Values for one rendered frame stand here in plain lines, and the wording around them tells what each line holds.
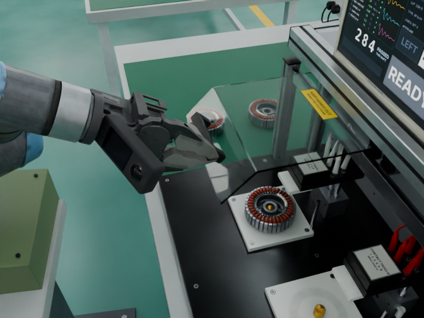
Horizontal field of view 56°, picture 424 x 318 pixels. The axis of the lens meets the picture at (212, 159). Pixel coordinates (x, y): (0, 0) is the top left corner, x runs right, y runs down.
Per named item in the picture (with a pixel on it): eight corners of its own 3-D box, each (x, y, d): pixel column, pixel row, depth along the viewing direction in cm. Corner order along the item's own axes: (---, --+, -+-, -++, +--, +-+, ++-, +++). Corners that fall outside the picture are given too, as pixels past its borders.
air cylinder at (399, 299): (385, 319, 73) (394, 304, 69) (363, 283, 78) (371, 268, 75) (409, 312, 74) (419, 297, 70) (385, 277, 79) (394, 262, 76)
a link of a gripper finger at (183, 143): (218, 125, 66) (169, 110, 61) (229, 148, 62) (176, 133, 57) (209, 139, 68) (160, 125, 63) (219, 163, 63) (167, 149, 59)
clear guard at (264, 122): (219, 204, 63) (220, 178, 58) (185, 116, 80) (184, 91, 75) (400, 166, 69) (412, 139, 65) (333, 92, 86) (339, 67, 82)
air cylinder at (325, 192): (323, 219, 90) (329, 202, 87) (309, 195, 96) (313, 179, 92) (344, 214, 91) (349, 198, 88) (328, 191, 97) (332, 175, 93)
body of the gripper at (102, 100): (169, 100, 62) (93, 76, 56) (180, 134, 56) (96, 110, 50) (149, 137, 66) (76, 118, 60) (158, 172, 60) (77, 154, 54)
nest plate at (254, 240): (248, 252, 84) (248, 248, 83) (227, 200, 94) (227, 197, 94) (313, 236, 87) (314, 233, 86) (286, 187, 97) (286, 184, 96)
